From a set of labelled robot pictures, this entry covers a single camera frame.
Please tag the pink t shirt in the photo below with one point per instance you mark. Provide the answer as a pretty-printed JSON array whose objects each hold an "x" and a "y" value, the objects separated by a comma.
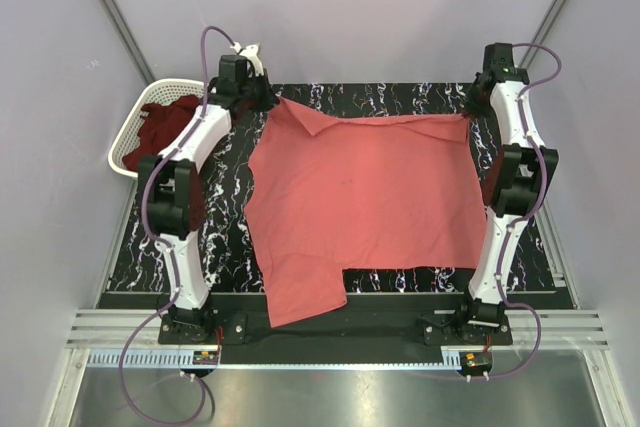
[{"x": 332, "y": 194}]

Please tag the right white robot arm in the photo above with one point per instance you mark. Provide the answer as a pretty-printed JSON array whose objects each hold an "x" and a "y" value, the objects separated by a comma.
[{"x": 513, "y": 190}]

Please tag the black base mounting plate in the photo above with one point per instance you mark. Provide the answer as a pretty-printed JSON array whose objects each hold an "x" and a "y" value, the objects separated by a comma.
[{"x": 372, "y": 328}]

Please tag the grey slotted cable duct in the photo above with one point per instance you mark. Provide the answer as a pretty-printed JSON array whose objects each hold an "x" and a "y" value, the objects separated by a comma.
[{"x": 153, "y": 358}]

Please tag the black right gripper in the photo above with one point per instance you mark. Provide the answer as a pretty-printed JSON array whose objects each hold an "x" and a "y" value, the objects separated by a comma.
[{"x": 469, "y": 108}]

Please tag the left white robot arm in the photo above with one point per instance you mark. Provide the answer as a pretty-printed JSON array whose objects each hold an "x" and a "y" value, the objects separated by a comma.
[{"x": 171, "y": 192}]

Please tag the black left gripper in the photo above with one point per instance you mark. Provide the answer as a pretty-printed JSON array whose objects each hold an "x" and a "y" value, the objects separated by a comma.
[{"x": 269, "y": 100}]

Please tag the white plastic laundry basket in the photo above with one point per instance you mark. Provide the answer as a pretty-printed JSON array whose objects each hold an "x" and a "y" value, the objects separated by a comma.
[{"x": 162, "y": 92}]

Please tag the dark red t shirt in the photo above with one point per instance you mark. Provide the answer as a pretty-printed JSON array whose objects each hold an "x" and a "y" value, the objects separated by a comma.
[{"x": 161, "y": 125}]

